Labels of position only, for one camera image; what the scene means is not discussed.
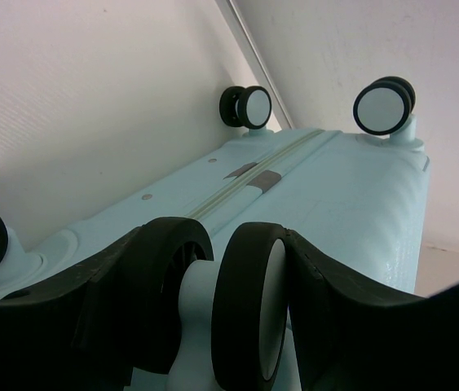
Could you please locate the suitcase wheel front left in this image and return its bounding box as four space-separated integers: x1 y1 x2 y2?
218 86 272 130

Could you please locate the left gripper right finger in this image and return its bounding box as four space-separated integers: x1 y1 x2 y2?
287 231 459 390

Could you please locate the suitcase wheel front right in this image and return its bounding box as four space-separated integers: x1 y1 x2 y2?
135 217 287 390

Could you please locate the light blue suitcase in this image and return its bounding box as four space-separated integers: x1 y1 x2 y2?
0 128 431 391

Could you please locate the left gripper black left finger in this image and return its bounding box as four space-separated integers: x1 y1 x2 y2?
0 228 140 390

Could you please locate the suitcase wheel far left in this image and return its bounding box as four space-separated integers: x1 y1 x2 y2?
352 76 416 136

